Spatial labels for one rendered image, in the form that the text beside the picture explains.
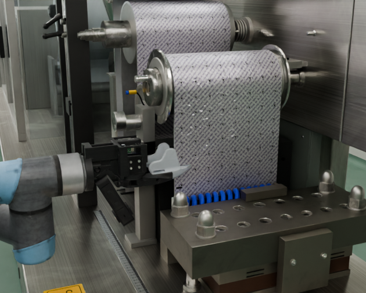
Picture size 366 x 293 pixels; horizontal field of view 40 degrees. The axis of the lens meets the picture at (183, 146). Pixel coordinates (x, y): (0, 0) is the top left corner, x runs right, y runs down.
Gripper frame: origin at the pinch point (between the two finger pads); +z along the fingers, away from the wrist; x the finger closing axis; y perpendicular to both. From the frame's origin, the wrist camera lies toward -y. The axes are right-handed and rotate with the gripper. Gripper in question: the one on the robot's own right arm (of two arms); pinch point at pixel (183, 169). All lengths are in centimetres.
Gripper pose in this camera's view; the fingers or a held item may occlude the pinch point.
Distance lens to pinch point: 101.5
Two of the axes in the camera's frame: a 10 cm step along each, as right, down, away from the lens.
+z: 9.3, -1.1, 3.5
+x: -3.7, -2.7, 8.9
